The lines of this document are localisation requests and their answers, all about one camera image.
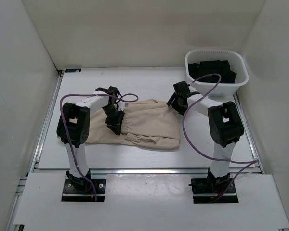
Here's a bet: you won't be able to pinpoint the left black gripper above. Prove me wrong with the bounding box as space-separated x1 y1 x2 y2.
102 105 125 134

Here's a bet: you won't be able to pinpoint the beige trousers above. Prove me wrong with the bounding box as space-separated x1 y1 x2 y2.
85 99 180 150

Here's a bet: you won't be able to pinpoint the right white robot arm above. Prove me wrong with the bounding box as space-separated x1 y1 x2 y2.
167 81 244 193

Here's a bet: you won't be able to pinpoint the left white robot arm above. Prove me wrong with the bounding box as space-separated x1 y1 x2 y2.
56 86 124 197

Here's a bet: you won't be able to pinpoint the black clothes in basket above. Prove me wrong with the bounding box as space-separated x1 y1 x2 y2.
188 60 237 84

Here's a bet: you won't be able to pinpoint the white plastic basket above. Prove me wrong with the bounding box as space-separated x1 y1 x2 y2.
185 49 249 97

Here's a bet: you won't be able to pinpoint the aluminium left rail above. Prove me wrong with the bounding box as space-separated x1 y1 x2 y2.
26 70 65 176

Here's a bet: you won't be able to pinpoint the aluminium rail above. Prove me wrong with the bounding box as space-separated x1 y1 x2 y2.
233 92 263 173
26 70 65 176
89 167 261 175

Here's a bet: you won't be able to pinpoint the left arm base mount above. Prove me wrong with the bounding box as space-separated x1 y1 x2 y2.
61 177 106 203

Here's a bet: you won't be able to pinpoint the aluminium front rail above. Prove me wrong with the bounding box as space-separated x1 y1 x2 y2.
89 167 261 175

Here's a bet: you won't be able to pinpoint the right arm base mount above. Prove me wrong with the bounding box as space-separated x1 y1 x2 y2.
189 178 239 204

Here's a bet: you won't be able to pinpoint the aluminium right rail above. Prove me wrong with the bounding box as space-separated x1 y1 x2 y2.
233 92 263 173

